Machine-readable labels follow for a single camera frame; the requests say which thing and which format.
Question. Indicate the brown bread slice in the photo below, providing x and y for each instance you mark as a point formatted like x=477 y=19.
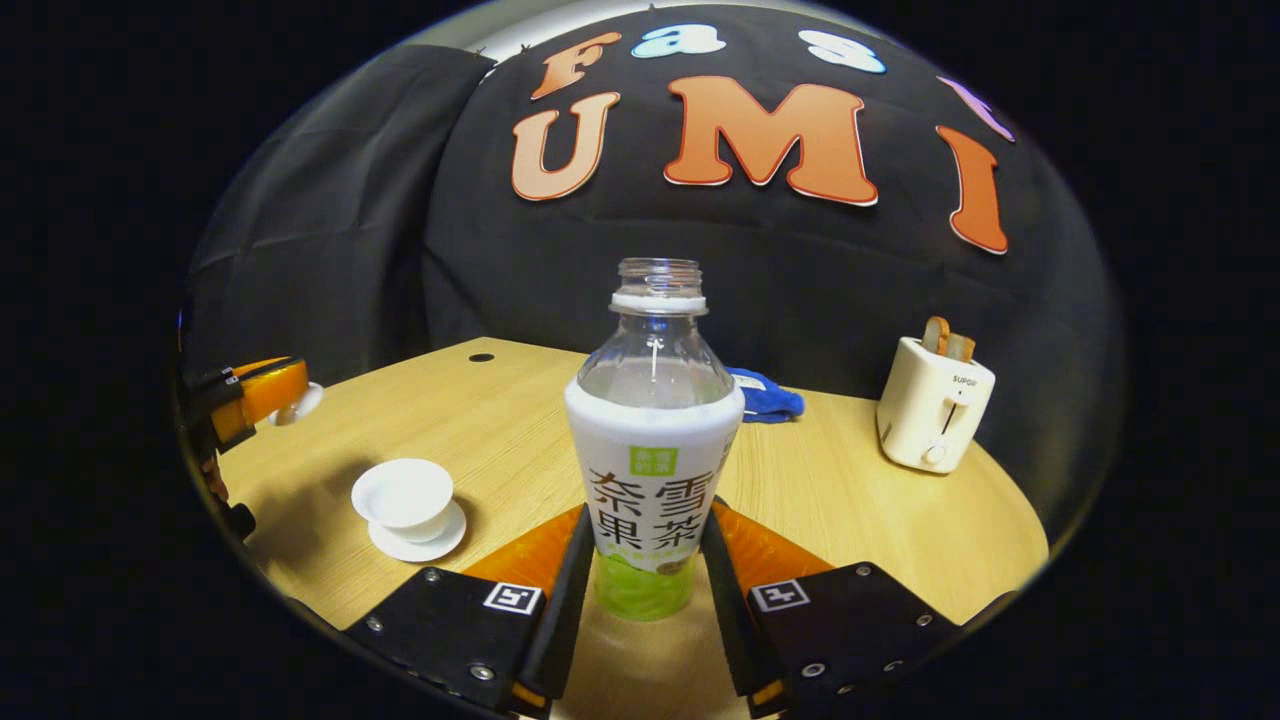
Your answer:
x=962 y=347
x=937 y=335

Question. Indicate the white saucer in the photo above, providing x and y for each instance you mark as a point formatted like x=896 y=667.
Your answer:
x=440 y=546

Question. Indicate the blue towel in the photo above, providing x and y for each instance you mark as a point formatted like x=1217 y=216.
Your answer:
x=770 y=400

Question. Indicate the white toaster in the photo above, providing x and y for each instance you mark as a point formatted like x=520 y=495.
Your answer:
x=930 y=410

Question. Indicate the white teacup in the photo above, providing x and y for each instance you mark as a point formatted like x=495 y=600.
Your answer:
x=402 y=495

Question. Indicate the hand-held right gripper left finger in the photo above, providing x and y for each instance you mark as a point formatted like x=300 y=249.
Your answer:
x=565 y=620

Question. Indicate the clear water bottle white label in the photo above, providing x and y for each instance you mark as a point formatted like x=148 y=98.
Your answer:
x=652 y=470

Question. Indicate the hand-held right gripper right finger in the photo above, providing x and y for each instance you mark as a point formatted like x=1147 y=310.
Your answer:
x=728 y=610

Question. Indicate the black backdrop cloth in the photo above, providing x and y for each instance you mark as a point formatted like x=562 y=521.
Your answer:
x=800 y=280

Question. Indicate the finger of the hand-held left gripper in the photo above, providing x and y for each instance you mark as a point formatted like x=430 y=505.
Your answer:
x=270 y=390

